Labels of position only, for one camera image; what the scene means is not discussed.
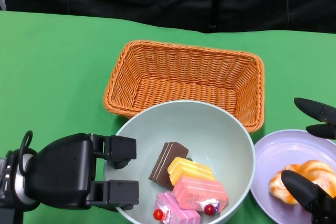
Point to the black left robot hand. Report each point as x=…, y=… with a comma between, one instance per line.
x=60, y=171

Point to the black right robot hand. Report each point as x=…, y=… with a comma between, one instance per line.
x=302, y=190

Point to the brown chocolate cake slice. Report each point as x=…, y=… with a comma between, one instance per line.
x=165, y=163

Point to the salmon pink cake slice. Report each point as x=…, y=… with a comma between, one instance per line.
x=194, y=190

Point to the yellow layered cake slice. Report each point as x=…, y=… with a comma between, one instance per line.
x=189, y=171

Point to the magenta pink cake slice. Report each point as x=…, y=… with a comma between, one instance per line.
x=173, y=208

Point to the grey-green bowl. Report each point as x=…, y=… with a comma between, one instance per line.
x=197, y=124

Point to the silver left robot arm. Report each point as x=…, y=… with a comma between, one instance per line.
x=10, y=182

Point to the lavender plate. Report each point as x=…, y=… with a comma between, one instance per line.
x=283, y=150

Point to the orange wicker basket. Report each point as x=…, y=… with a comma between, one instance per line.
x=183, y=77

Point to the green tablecloth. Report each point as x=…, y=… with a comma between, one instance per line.
x=52, y=64

